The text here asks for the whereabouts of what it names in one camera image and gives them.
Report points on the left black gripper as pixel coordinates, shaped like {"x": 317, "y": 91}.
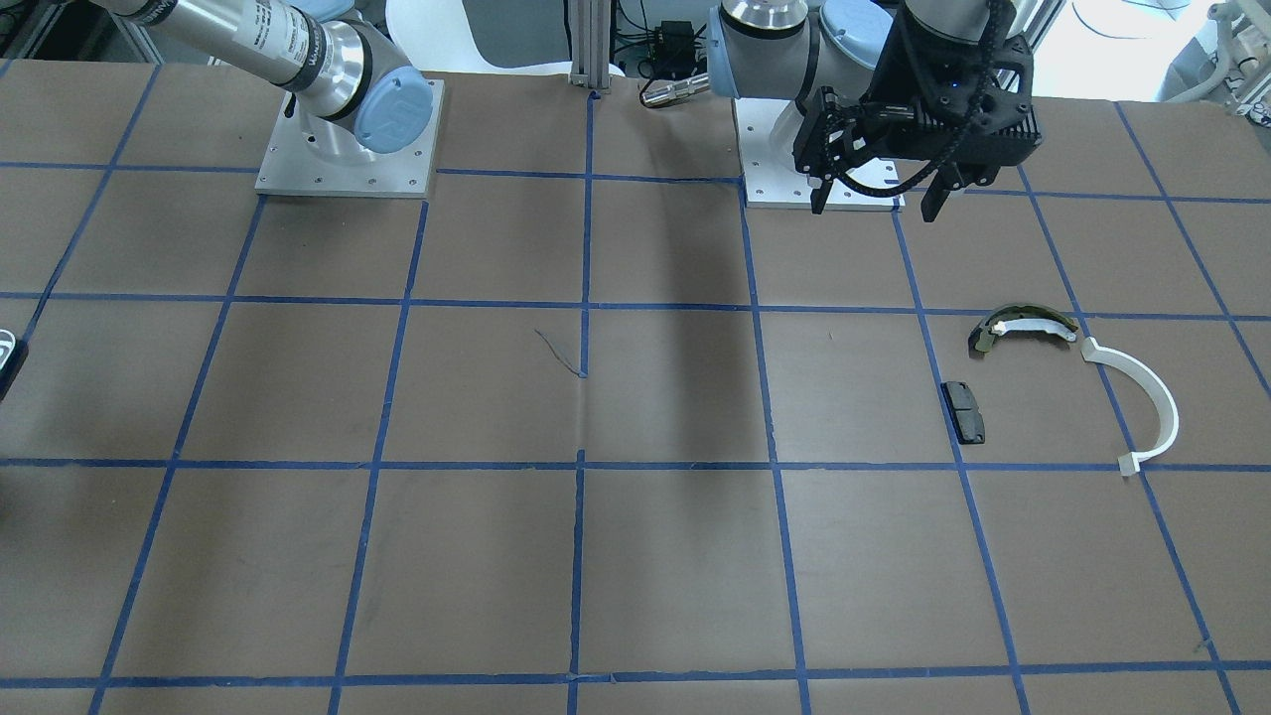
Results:
{"x": 897, "y": 71}

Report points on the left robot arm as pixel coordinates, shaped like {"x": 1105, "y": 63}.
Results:
{"x": 784, "y": 50}

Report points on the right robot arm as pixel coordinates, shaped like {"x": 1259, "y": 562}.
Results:
{"x": 339, "y": 67}

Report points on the olive brake shoe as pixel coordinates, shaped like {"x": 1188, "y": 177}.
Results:
{"x": 1021, "y": 317}

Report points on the silver cylindrical connector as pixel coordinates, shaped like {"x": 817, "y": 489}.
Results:
{"x": 674, "y": 91}

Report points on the black power adapter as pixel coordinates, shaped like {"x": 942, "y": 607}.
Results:
{"x": 674, "y": 49}

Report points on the black brake pad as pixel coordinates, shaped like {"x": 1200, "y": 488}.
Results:
{"x": 964, "y": 412}

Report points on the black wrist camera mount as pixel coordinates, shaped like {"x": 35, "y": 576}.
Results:
{"x": 949, "y": 66}

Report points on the aluminium frame post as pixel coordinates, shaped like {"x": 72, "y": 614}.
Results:
{"x": 589, "y": 38}

